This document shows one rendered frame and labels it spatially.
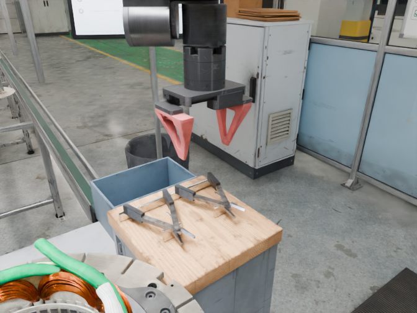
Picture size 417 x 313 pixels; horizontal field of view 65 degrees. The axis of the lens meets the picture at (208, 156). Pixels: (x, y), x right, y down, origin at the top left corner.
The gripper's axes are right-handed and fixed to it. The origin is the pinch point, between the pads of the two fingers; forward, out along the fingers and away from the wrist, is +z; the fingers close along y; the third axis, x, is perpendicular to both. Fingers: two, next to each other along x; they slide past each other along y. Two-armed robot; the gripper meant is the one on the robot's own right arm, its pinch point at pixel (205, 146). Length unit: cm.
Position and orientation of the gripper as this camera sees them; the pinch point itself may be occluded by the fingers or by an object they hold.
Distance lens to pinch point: 49.5
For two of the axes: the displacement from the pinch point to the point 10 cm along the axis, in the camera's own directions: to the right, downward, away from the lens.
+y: -7.9, 2.7, -5.6
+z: 0.0, 9.0, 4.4
